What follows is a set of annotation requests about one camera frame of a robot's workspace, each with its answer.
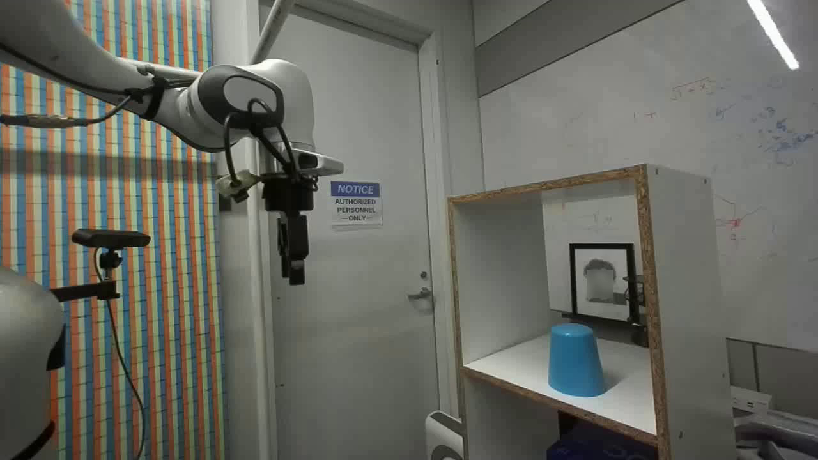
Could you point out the black camera on stand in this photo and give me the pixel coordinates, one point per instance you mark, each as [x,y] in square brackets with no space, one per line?
[109,243]

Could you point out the white appliance near floor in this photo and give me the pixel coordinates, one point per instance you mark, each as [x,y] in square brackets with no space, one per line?
[444,435]

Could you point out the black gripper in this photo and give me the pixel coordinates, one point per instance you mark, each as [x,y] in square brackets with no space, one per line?
[290,200]

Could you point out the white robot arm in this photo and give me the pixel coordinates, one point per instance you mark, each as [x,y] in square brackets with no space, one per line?
[208,110]

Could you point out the black wall switch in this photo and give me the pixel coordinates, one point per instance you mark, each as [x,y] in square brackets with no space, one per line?
[224,196]

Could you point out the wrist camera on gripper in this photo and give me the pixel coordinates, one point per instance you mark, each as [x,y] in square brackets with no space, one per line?
[242,186]

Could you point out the framed portrait photo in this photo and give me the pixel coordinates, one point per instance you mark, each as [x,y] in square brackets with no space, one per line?
[601,283]

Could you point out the blue plastic cup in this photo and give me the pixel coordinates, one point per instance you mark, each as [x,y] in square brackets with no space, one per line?
[574,361]

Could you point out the blue white notice sign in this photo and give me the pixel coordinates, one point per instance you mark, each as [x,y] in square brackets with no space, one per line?
[357,202]

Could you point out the white wooden shelf unit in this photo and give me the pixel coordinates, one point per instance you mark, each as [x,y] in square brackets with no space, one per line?
[666,368]

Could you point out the white door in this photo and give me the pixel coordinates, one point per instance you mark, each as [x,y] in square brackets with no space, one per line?
[357,367]

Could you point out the ceiling light strip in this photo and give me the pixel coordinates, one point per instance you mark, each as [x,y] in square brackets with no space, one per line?
[773,31]

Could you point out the metal door handle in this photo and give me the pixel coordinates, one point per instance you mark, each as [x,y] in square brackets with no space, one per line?
[422,298]

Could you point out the grey clutter at right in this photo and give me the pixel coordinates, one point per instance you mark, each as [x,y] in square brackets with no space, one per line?
[764,432]

